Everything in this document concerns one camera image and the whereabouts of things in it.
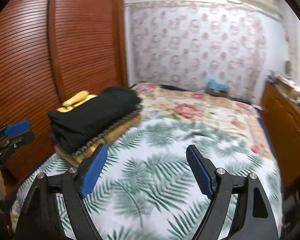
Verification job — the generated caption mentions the black printed t-shirt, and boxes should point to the black printed t-shirt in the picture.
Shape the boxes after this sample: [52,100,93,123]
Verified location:
[47,86,141,154]

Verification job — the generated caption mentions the golden yellow folded cloth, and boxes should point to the golden yellow folded cloth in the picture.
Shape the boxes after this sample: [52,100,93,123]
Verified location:
[55,111,142,167]

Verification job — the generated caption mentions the dark patterned folded cloth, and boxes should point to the dark patterned folded cloth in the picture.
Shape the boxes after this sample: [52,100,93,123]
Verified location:
[59,104,143,158]

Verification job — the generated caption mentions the floral and palm bedspread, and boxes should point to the floral and palm bedspread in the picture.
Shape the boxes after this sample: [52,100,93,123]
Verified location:
[11,83,282,239]

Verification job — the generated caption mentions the bright yellow cloth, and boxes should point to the bright yellow cloth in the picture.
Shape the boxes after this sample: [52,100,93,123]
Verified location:
[57,90,97,113]

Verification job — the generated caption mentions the blue item on bed head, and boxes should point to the blue item on bed head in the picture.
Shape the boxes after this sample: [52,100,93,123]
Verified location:
[205,79,229,98]

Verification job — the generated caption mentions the wooden sideboard cabinet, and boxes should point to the wooden sideboard cabinet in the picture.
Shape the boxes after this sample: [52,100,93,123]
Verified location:
[261,82,300,189]

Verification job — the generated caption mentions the wooden louvered wardrobe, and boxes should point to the wooden louvered wardrobe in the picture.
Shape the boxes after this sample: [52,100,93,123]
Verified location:
[0,0,127,185]

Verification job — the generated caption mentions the clutter on sideboard top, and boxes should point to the clutter on sideboard top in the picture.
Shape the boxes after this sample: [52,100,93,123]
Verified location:
[268,61,300,107]

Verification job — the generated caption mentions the patterned fabric headboard cover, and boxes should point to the patterned fabric headboard cover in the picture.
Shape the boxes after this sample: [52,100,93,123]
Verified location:
[126,1,267,101]

